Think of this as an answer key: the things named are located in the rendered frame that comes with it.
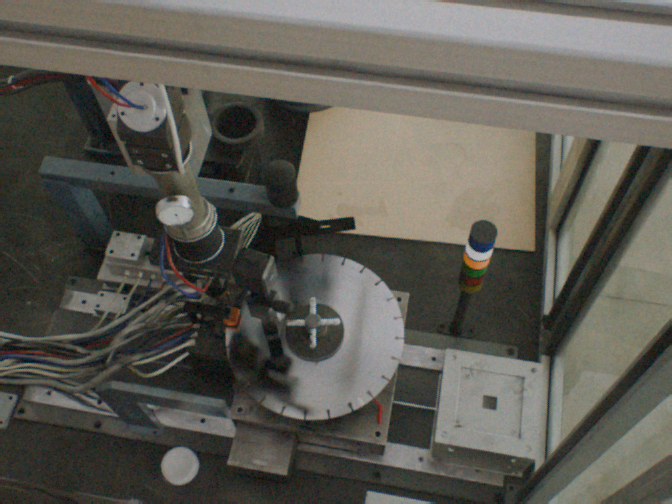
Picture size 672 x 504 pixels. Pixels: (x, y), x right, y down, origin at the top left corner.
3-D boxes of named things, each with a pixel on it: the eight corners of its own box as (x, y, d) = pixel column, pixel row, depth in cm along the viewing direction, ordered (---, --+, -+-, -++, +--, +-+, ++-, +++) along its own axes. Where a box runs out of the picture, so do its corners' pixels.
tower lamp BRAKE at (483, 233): (495, 231, 128) (498, 221, 125) (493, 254, 126) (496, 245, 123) (469, 227, 128) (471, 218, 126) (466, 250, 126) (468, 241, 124)
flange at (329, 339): (294, 368, 136) (293, 363, 134) (277, 315, 141) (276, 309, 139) (352, 349, 137) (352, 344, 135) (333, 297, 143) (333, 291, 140)
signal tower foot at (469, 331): (477, 324, 161) (479, 319, 158) (476, 339, 159) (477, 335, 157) (437, 318, 162) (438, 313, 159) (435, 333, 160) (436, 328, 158)
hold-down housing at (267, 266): (286, 303, 128) (274, 246, 111) (275, 328, 126) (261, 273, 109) (256, 294, 130) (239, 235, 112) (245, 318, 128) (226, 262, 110)
